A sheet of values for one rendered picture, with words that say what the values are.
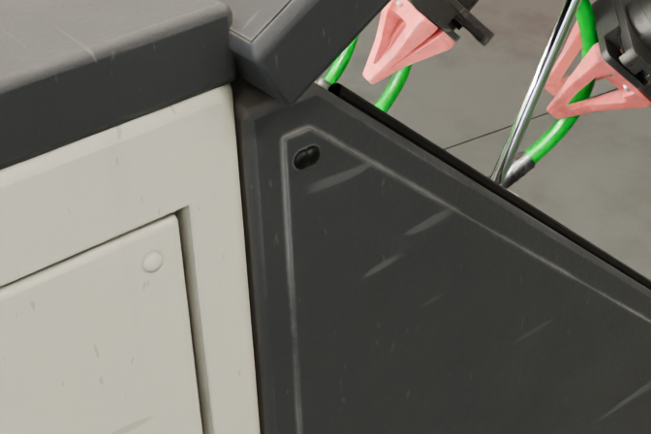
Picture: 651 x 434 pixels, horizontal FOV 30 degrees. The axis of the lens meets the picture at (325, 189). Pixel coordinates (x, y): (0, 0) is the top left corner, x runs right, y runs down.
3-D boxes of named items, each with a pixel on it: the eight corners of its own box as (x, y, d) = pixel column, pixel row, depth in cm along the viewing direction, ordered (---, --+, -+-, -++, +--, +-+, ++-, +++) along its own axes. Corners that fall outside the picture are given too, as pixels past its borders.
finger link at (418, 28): (333, 49, 106) (404, -34, 104) (386, 90, 110) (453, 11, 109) (365, 82, 101) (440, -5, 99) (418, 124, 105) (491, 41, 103)
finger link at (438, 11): (315, 35, 105) (386, -50, 103) (368, 77, 109) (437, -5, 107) (346, 68, 99) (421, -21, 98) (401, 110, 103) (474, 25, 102)
